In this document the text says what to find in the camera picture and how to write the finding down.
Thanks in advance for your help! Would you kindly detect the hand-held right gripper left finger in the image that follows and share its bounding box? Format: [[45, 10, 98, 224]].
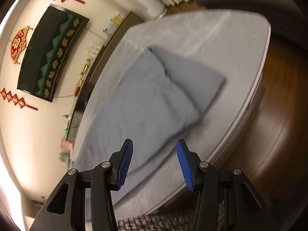
[[29, 138, 134, 231]]

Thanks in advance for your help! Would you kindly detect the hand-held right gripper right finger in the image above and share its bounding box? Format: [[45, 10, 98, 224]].
[[176, 139, 275, 231]]

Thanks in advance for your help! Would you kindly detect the grey garment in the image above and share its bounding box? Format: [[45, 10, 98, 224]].
[[71, 46, 227, 206]]

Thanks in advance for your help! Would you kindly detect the green plastic chair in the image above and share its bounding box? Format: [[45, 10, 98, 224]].
[[58, 152, 71, 165]]

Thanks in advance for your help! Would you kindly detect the person's patterned clothing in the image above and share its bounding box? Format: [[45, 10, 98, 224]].
[[115, 213, 201, 231]]

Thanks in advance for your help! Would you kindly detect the long grey television cabinet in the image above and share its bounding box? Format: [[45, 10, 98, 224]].
[[66, 11, 133, 142]]

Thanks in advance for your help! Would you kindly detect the cluster of clear glasses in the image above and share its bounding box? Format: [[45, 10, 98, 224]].
[[86, 43, 103, 56]]

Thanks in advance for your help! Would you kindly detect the white tray with small items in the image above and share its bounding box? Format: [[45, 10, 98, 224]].
[[104, 20, 117, 35]]

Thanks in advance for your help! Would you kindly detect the yellow box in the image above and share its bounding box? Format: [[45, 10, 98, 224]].
[[112, 12, 126, 24]]

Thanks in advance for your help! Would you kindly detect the wall television with patterned cover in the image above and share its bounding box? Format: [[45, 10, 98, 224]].
[[17, 3, 90, 103]]

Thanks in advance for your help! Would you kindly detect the red fan wall decoration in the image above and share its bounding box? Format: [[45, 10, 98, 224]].
[[10, 26, 33, 64]]

